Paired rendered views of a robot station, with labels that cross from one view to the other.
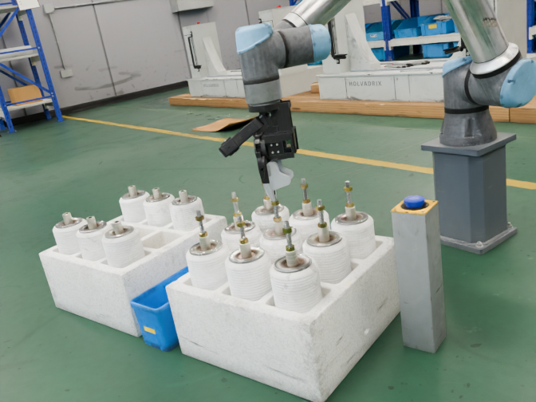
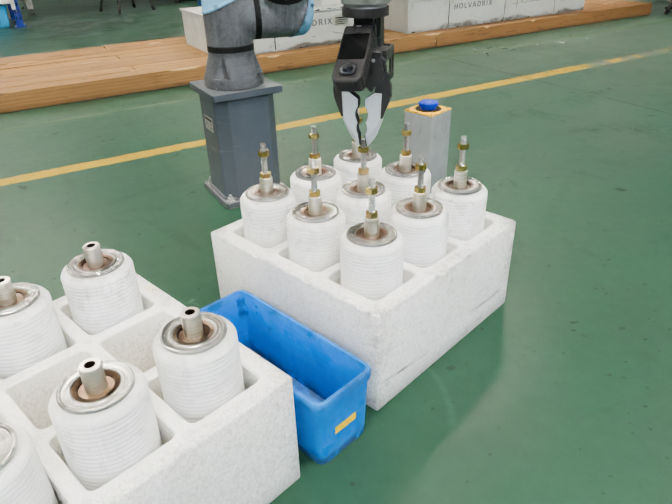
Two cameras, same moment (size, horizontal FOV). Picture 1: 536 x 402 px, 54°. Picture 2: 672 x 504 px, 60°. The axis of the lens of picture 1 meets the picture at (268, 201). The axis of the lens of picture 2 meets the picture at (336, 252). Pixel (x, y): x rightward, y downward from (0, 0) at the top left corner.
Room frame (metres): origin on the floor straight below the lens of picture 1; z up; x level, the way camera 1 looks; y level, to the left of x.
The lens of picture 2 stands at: (1.08, 0.91, 0.65)
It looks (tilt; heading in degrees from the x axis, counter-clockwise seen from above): 30 degrees down; 274
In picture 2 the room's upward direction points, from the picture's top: 2 degrees counter-clockwise
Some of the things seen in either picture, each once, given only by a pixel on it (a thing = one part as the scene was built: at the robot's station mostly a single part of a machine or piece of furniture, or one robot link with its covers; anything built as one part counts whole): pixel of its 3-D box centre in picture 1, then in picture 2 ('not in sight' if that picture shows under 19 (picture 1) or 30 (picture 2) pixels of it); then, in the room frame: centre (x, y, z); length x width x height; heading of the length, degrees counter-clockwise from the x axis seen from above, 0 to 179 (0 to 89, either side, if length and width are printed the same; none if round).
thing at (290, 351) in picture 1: (289, 296); (364, 268); (1.09, -0.01, 0.09); 0.39 x 0.39 x 0.18; 50
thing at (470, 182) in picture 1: (469, 189); (241, 139); (1.43, -0.59, 0.15); 0.19 x 0.19 x 0.30; 33
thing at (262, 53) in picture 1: (258, 53); not in sight; (1.09, -0.03, 0.64); 0.09 x 0.08 x 0.11; 110
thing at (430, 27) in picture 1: (445, 23); not in sight; (6.43, -2.42, 0.36); 0.50 x 0.38 x 0.21; 124
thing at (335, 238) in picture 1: (324, 239); (405, 169); (1.02, -0.10, 0.25); 0.08 x 0.08 x 0.01
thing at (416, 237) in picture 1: (419, 277); (424, 179); (0.96, -0.28, 0.16); 0.07 x 0.07 x 0.31; 50
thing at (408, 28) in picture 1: (417, 26); not in sight; (6.81, -2.20, 0.36); 0.50 x 0.38 x 0.21; 124
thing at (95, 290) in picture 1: (140, 262); (81, 439); (1.45, 0.41, 0.09); 0.39 x 0.39 x 0.18; 50
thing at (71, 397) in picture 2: (92, 227); (96, 386); (1.36, 0.48, 0.25); 0.08 x 0.08 x 0.01
